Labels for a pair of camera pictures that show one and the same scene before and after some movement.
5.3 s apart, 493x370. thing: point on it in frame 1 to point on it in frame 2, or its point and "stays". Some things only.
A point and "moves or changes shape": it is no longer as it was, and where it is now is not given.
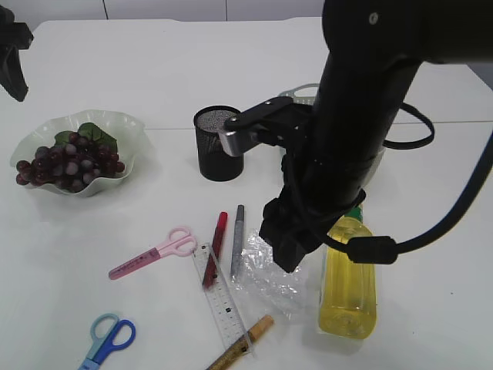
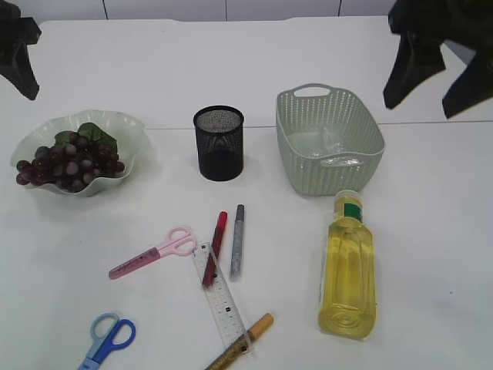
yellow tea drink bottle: (348, 290) stays
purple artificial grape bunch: (76, 159) stays
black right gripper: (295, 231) to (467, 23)
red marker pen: (212, 267) stays
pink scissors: (179, 241) stays
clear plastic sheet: (283, 294) moves or changes shape
